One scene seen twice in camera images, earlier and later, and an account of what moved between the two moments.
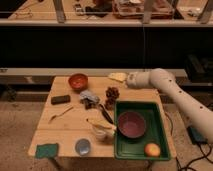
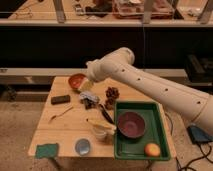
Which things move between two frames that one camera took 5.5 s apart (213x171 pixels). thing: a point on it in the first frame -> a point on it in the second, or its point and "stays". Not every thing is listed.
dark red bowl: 131,125 stays
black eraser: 56,100 stays
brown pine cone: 111,94 stays
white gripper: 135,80 -> 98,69
